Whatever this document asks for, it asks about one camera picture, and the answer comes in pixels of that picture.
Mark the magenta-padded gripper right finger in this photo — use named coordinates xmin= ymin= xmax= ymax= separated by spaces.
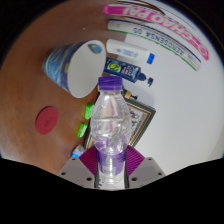
xmin=123 ymin=145 xmax=166 ymax=188

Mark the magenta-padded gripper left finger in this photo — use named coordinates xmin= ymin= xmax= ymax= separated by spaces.
xmin=57 ymin=146 xmax=100 ymax=188

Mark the clear purple-capped water bottle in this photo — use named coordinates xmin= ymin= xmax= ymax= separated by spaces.
xmin=89 ymin=75 xmax=133 ymax=186

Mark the blue tissue pack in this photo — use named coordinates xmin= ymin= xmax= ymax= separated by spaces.
xmin=70 ymin=143 xmax=86 ymax=159

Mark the small green pack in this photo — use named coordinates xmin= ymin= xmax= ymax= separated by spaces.
xmin=83 ymin=103 xmax=96 ymax=121
xmin=76 ymin=122 xmax=89 ymax=139

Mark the framed group photo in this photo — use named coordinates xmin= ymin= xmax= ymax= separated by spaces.
xmin=83 ymin=99 xmax=157 ymax=151

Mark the flat round red coaster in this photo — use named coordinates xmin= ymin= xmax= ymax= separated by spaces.
xmin=35 ymin=106 xmax=59 ymax=136

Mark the amber pump bottle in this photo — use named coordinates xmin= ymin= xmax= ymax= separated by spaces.
xmin=121 ymin=86 xmax=138 ymax=101

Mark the blue patterned mug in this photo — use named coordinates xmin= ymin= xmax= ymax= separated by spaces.
xmin=42 ymin=39 xmax=107 ymax=99

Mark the dark blue pump bottle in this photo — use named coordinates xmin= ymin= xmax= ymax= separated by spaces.
xmin=103 ymin=57 xmax=155 ymax=88

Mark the white bottle with blue cap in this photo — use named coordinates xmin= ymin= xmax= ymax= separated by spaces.
xmin=105 ymin=38 xmax=156 ymax=65

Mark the white green-striped shuttlecock tube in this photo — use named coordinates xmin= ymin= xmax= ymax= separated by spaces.
xmin=107 ymin=18 xmax=203 ymax=72

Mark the pink shuttlecock tube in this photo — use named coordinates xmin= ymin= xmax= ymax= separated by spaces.
xmin=102 ymin=3 xmax=210 ymax=62

